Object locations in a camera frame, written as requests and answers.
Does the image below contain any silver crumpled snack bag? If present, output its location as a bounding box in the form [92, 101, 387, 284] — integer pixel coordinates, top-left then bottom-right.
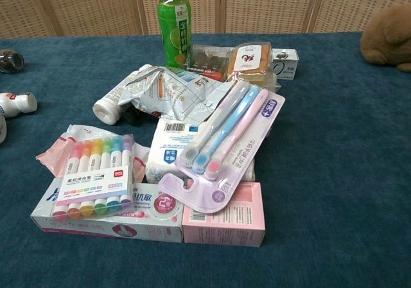
[119, 65, 232, 127]

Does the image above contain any white pink toothpaste box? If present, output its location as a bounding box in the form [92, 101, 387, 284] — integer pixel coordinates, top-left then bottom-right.
[30, 177, 185, 244]

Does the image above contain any black small object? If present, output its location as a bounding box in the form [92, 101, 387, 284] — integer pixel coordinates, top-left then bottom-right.
[123, 105, 150, 127]

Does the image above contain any dark glass jar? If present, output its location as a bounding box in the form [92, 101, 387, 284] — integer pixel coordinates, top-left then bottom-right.
[0, 49, 25, 74]

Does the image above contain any pink cardboard box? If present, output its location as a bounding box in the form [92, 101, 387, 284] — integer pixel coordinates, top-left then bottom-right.
[180, 181, 267, 248]

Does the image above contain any woven folding screen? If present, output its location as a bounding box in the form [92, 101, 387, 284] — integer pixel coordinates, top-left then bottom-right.
[0, 0, 411, 39]

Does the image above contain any green lemon drink bottle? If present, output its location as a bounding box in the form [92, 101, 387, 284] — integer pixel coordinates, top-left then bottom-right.
[157, 0, 195, 70]

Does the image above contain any pink white plastic packet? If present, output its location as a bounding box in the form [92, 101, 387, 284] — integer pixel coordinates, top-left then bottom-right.
[35, 123, 150, 184]

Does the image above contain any orange bread pack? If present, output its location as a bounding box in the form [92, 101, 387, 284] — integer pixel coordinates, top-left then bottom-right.
[225, 41, 274, 89]

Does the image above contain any dark clear snack packet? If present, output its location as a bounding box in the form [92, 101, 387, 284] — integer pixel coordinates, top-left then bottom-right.
[185, 44, 234, 82]

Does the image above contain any white cylindrical tube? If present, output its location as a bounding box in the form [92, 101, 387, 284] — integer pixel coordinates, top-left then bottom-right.
[92, 64, 153, 125]

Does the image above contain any small white grey box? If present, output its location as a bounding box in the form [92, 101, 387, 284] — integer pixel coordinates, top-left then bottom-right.
[270, 48, 299, 81]

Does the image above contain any small white yogurt bottle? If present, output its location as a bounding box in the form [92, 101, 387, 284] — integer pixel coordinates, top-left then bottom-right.
[0, 91, 39, 119]

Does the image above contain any pastel highlighter marker set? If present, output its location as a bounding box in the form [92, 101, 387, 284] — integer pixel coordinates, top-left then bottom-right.
[51, 134, 136, 222]

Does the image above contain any white wet wipes pack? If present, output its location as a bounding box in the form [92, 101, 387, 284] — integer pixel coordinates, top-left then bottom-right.
[144, 118, 256, 185]

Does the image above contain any toothbrush three-pack purple card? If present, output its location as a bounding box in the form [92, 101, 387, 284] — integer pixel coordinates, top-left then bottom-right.
[158, 81, 286, 213]

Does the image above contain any brown plush toy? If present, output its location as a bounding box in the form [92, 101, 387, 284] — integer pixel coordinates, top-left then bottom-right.
[360, 3, 411, 73]

